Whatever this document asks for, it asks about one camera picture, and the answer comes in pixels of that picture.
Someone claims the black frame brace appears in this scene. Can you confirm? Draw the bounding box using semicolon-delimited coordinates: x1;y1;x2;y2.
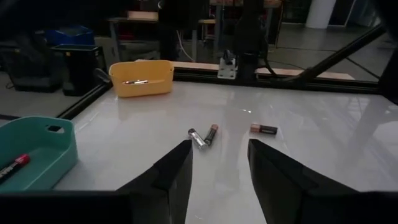
273;24;386;85

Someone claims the yellow plastic bin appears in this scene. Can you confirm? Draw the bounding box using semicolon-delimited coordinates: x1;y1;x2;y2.
108;59;175;98

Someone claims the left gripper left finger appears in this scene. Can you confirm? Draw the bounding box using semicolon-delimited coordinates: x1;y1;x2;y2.
116;139;194;224

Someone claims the wooden-topped table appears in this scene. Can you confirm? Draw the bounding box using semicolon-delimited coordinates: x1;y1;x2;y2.
126;11;159;21

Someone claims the pen in yellow bin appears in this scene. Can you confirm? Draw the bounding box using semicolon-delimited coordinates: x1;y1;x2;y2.
122;79;150;86

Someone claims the silver battery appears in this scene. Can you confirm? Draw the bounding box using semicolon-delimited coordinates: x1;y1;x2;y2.
187;128;208;151

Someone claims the black waste bin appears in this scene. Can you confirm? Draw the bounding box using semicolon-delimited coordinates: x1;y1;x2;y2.
51;43;108;97

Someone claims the blue storage tote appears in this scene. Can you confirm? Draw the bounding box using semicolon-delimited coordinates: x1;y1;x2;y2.
45;26;96;47

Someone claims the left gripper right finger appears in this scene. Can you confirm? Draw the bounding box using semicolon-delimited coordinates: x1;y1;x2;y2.
248;138;358;224

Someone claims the black aluminium table frame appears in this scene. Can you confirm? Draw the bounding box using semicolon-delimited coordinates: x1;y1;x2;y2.
57;67;398;121

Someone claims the copper and black Duracell battery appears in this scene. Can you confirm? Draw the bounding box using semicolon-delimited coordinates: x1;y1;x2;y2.
249;123;279;136

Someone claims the white metal bracket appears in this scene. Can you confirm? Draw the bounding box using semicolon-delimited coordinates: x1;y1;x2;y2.
216;49;239;80

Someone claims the red marker pen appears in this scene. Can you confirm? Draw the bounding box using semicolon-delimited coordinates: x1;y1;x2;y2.
0;154;31;184

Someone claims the small black copper-tipped battery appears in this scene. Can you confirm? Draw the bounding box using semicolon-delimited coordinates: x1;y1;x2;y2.
203;124;220;147

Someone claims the teal plastic bin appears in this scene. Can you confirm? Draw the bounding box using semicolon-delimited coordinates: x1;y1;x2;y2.
0;115;78;191

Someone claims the white pillar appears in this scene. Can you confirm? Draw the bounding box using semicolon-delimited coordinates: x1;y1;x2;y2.
305;0;338;30

